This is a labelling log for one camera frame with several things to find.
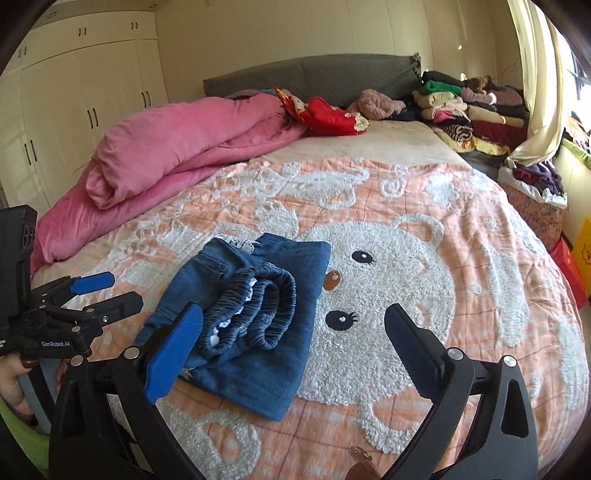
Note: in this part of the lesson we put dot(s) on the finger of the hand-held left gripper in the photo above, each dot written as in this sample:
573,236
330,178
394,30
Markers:
120,304
92,281

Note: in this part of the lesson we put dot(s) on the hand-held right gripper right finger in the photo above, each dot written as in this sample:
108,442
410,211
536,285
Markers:
413,355

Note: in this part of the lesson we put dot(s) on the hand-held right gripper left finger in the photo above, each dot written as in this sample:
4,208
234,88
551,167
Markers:
173,355

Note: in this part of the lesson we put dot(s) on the blue denim pants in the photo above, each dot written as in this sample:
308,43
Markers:
277,350

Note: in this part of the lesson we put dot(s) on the person's left hand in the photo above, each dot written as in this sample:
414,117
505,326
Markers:
11,381

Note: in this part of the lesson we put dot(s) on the brown patterned cloth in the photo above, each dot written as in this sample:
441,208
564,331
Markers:
364,461

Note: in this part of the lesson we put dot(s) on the orange bear printed blanket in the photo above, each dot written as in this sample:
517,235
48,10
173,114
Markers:
415,230

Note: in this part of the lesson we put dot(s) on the pink quilt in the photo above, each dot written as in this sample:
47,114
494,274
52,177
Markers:
161,147

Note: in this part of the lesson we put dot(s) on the red bag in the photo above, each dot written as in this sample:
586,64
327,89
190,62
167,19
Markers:
570,272

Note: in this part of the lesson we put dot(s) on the floral laundry hamper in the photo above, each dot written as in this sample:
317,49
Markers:
535,217

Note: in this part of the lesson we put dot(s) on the cream wardrobe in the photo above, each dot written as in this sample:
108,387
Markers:
69,92

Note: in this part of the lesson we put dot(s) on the yellow bag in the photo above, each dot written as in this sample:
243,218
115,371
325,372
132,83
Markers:
584,249

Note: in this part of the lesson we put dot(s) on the purple clothes heap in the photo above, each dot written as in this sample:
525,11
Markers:
538,177

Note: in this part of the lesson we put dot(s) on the stack of folded clothes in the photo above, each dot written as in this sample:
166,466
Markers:
461,110

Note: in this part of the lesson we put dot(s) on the pink fuzzy garment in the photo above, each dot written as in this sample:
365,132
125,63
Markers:
376,104

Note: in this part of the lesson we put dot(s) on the red patterned cloth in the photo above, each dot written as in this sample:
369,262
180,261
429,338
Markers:
328,115

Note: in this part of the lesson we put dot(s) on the colourful cloth pile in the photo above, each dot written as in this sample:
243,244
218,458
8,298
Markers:
579,134

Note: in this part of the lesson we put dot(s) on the cream curtain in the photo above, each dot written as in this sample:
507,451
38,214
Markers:
540,92

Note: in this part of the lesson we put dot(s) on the grey bed headboard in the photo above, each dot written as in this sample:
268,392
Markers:
323,74

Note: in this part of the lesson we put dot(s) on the window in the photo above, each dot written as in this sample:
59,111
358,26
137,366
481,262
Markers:
579,69

